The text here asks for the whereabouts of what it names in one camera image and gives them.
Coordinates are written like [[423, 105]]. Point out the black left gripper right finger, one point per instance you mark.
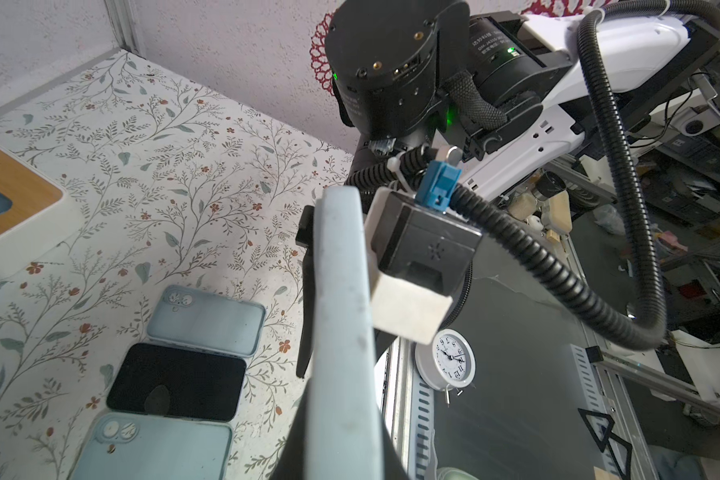
[[392, 465]]

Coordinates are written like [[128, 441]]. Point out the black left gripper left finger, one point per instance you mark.
[[290, 465]]

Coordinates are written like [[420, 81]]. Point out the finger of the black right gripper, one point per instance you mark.
[[304, 239]]

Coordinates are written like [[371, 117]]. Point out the black phone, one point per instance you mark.
[[173, 382], [343, 424]]

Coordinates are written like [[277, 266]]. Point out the light blue phone case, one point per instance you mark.
[[130, 446]]

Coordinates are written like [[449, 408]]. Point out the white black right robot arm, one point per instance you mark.
[[454, 108]]

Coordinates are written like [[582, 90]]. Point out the round white gauge dial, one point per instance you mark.
[[447, 364]]

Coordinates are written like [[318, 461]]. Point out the white wooden-top tissue box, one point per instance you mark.
[[36, 214]]

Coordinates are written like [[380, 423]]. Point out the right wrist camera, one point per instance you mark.
[[418, 255]]

